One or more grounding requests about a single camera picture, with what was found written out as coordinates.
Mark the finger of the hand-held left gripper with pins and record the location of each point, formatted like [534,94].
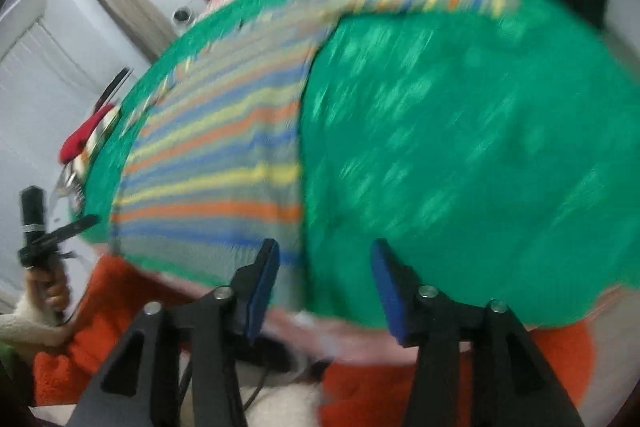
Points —
[33,207]
[65,232]

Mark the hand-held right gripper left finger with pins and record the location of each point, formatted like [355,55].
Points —
[262,289]

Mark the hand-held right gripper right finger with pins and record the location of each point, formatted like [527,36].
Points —
[390,294]

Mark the striped knit sweater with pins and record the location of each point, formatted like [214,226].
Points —
[215,157]

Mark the person's left forearm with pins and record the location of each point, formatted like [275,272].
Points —
[27,322]

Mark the person's left hand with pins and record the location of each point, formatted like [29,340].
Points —
[59,289]

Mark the striped cloth under red item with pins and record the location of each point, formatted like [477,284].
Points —
[75,172]

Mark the orange fleece blanket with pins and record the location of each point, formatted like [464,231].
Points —
[100,324]

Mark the white panel door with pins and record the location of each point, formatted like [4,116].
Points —
[40,97]

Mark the green blanket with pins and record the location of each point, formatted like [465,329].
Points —
[450,132]

